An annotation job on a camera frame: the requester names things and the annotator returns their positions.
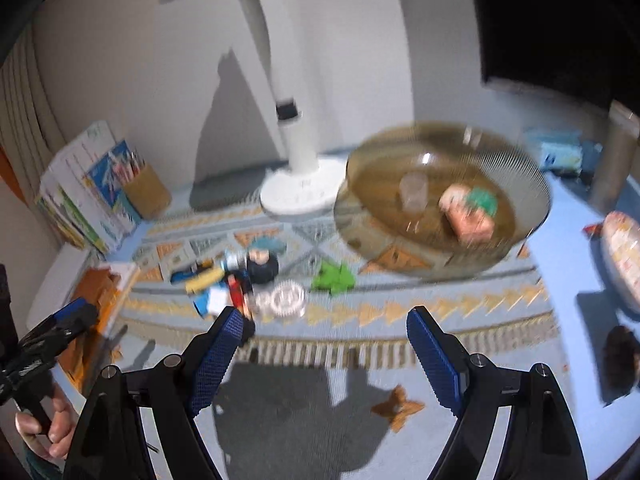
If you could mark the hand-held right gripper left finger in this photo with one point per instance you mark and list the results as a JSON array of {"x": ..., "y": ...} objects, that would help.
[{"x": 220, "y": 355}]

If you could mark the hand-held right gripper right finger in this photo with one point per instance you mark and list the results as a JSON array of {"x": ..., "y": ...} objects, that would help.
[{"x": 435, "y": 360}]

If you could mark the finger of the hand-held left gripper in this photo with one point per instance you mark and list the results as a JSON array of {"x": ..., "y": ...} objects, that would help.
[{"x": 75, "y": 312}]

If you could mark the blue toy block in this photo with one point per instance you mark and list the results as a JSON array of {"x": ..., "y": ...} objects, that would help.
[{"x": 210, "y": 301}]

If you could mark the red toy figure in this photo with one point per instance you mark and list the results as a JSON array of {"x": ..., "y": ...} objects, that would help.
[{"x": 236, "y": 292}]

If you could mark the yellow toy block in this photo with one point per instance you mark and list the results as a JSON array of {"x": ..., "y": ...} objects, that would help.
[{"x": 202, "y": 281}]

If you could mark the clear plastic gear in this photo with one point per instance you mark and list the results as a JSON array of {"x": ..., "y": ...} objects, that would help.
[{"x": 280, "y": 300}]

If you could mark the white blue toy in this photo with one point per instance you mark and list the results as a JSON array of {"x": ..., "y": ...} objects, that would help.
[{"x": 232, "y": 261}]

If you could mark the green toy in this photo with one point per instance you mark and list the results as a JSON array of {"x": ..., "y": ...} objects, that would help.
[{"x": 332, "y": 280}]

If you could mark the brown glass bowl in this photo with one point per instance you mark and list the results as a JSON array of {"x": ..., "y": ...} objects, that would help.
[{"x": 380, "y": 200}]

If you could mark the person's left hand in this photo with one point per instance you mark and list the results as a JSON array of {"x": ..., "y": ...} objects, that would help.
[{"x": 59, "y": 422}]

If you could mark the orange notebook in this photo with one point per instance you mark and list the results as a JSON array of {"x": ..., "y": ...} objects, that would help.
[{"x": 95, "y": 305}]

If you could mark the orange star-shaped toy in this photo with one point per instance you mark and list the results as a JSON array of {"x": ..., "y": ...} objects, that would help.
[{"x": 397, "y": 405}]

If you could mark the patterned table mat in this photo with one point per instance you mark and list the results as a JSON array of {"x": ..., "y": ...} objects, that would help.
[{"x": 350, "y": 320}]

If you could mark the black round toy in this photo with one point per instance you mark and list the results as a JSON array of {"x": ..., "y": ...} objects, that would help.
[{"x": 262, "y": 262}]

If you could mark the stack of books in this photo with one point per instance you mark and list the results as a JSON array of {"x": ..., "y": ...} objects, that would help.
[{"x": 75, "y": 185}]

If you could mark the wooden pen holder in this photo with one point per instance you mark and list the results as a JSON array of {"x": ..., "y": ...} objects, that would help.
[{"x": 147, "y": 192}]

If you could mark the pink green toy figure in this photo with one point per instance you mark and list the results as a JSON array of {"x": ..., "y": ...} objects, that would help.
[{"x": 470, "y": 210}]

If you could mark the small clear cup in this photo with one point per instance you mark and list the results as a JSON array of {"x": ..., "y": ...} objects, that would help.
[{"x": 414, "y": 192}]

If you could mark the dark brown object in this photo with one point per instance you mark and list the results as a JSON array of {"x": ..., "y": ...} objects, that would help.
[{"x": 620, "y": 355}]

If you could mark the red snack packet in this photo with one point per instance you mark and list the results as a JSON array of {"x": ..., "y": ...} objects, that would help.
[{"x": 595, "y": 230}]

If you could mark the white desk lamp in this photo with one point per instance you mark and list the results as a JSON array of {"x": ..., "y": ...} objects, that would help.
[{"x": 300, "y": 160}]

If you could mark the floral patterned plate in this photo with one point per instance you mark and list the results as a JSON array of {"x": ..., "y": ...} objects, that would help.
[{"x": 622, "y": 250}]

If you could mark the blue tissue pack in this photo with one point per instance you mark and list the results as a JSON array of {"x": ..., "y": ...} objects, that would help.
[{"x": 557, "y": 152}]

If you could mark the tall cardboard tube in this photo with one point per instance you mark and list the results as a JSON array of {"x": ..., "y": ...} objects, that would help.
[{"x": 617, "y": 160}]

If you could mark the black monitor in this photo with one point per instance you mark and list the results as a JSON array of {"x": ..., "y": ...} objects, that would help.
[{"x": 550, "y": 20}]

